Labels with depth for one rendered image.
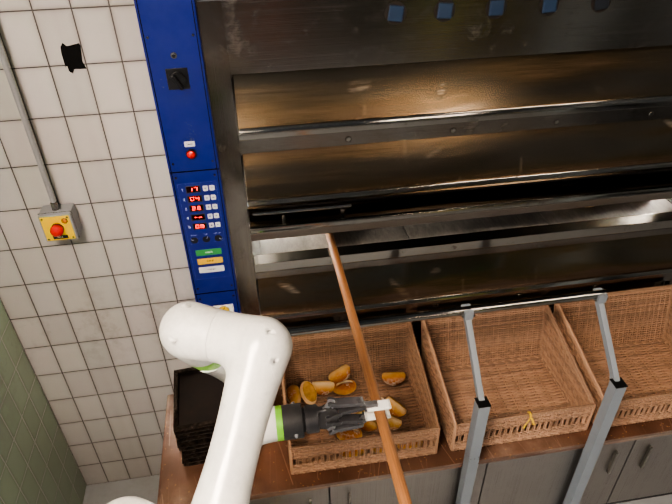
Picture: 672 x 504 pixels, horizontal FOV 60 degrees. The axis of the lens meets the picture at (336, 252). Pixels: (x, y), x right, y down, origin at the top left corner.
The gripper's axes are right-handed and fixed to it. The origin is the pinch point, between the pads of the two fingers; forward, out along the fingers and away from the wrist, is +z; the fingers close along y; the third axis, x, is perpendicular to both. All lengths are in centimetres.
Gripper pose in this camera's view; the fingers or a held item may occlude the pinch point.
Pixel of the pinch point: (377, 410)
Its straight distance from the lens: 164.5
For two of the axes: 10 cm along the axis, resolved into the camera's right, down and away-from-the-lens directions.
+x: 1.5, 5.8, -8.0
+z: 9.9, -1.0, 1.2
